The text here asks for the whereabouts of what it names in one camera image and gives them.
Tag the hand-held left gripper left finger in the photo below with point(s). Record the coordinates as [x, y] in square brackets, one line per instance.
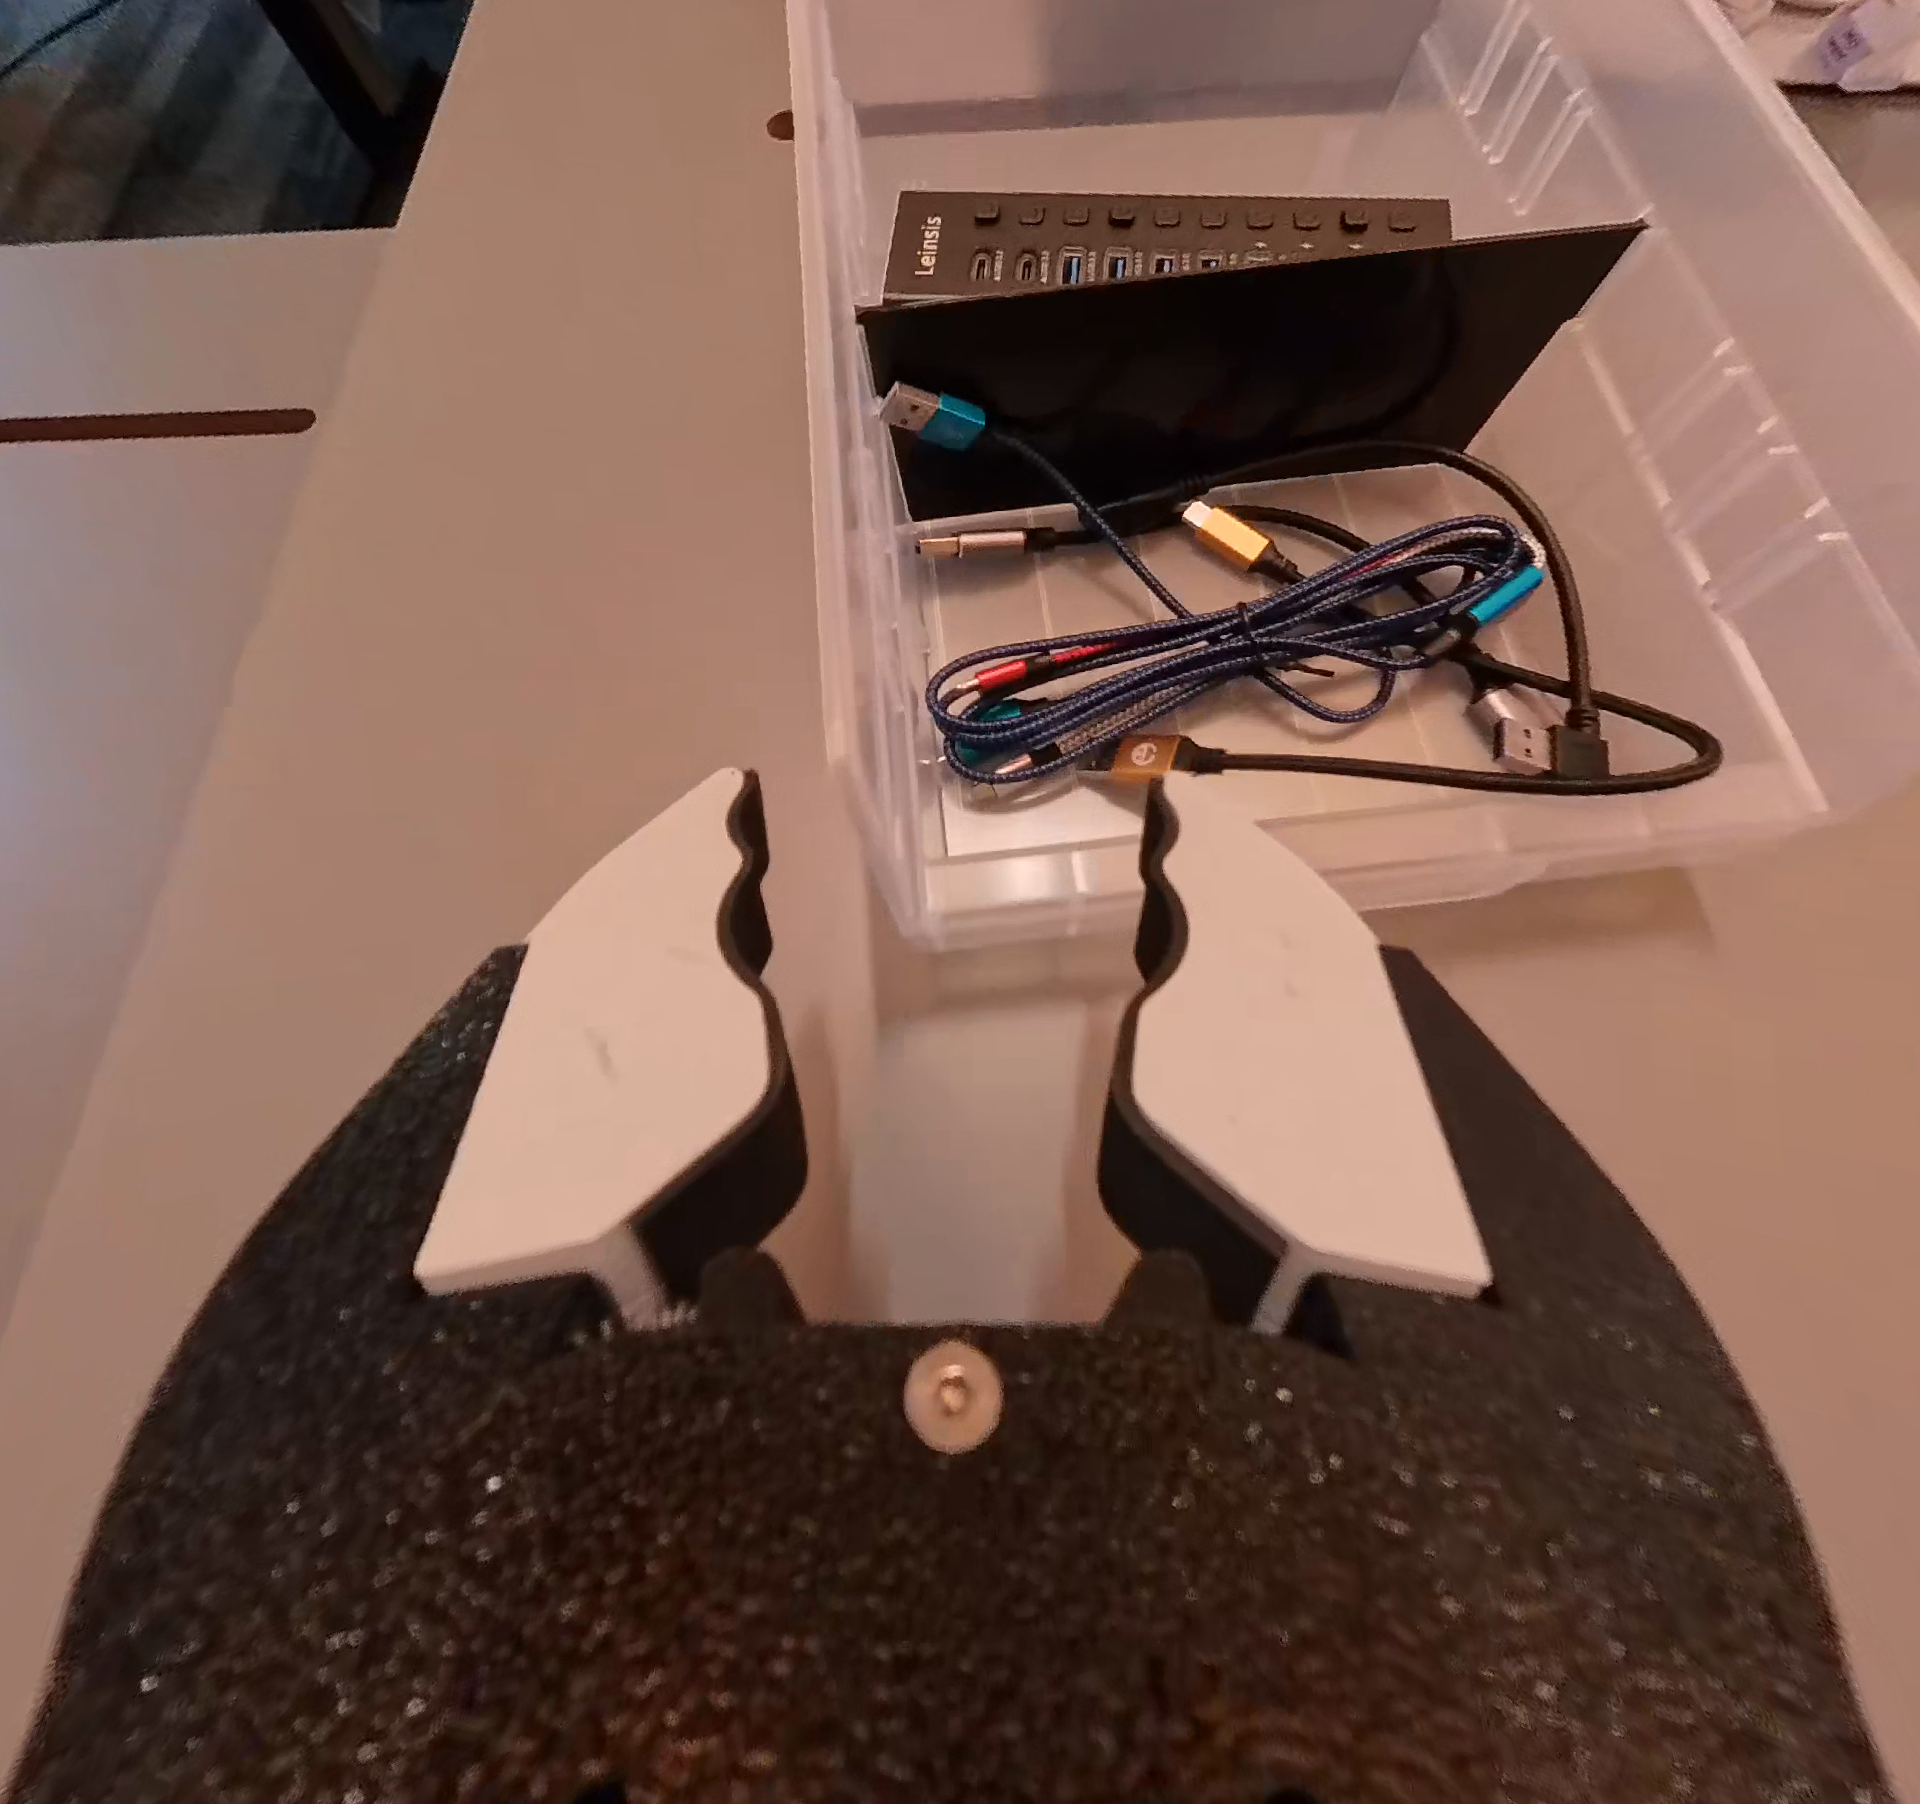
[631, 1056]

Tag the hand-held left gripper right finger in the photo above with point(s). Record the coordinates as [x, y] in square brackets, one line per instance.
[1289, 1085]

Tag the clear plastic storage bin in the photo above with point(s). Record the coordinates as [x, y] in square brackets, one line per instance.
[1648, 379]

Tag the black USB hub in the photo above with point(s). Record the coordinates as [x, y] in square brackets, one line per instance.
[930, 253]

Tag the black divider panel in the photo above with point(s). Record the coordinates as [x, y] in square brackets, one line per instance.
[1276, 348]

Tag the dark chair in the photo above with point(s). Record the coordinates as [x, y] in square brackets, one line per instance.
[332, 20]

